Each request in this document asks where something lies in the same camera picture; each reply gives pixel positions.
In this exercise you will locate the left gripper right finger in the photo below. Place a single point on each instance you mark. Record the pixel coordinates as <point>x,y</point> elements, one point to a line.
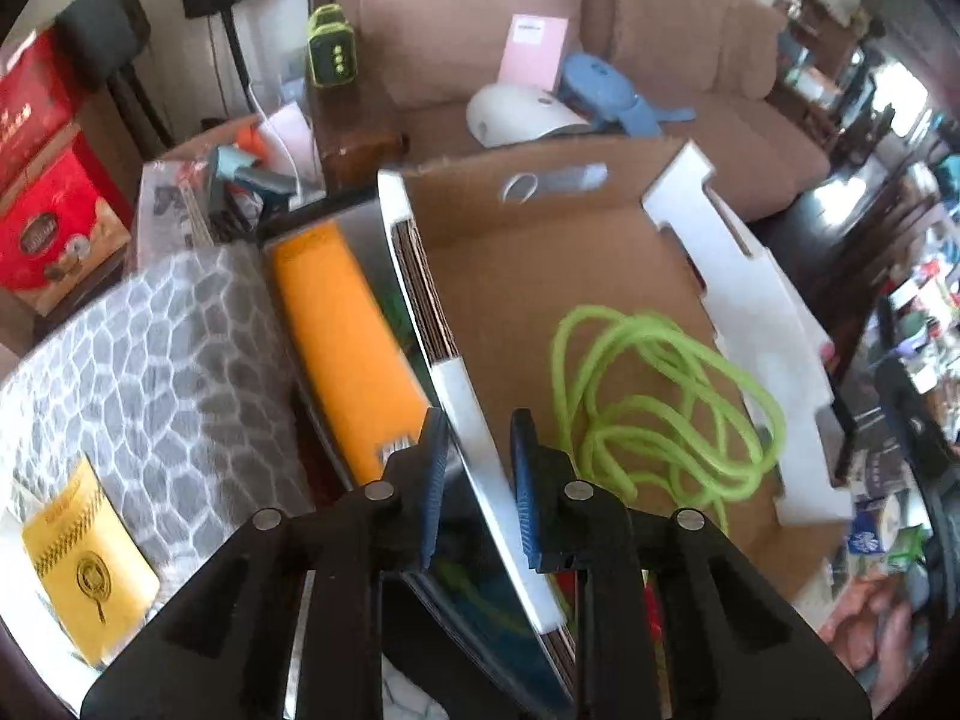
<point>554,526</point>

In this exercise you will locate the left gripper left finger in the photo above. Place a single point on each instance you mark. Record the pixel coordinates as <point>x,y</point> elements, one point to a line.
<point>418,476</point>

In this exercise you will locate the orange book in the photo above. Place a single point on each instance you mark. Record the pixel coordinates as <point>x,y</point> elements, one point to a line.
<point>357,372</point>

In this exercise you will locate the grey patterned fleece blanket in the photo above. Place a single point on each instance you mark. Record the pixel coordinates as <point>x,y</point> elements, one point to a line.
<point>177,386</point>

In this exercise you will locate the cardboard box tray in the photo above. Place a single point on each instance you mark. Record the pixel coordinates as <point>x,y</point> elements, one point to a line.
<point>600,283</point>

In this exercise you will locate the yellow paper envelope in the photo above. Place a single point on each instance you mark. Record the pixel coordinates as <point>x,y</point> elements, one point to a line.
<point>98,582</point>

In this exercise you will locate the white dome lamp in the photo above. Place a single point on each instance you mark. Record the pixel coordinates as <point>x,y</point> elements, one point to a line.
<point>506,114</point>

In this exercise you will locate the red chocolate gift box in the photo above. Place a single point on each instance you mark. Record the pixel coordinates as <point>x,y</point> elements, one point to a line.
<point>71,219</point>

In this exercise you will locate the green portable speaker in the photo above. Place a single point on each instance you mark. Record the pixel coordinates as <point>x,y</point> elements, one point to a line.
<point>331,47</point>

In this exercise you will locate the brown fabric sofa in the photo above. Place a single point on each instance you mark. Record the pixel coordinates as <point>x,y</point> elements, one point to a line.
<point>762,161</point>

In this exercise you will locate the pink booklet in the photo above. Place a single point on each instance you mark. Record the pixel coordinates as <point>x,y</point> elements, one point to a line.
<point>534,51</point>

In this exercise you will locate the left sofa cushion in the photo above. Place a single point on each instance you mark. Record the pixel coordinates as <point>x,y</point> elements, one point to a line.
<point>432,52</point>

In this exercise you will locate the sofa cushion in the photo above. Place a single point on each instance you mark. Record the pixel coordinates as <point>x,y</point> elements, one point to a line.
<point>432,52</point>
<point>709,46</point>

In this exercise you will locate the middle sofa cushion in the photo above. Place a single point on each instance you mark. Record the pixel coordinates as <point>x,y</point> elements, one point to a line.
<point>709,46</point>

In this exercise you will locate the red tea gift bag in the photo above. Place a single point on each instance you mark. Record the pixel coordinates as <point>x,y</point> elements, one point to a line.
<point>40,94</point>

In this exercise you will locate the left black speaker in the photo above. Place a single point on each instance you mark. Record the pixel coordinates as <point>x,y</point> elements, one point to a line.
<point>102,37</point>

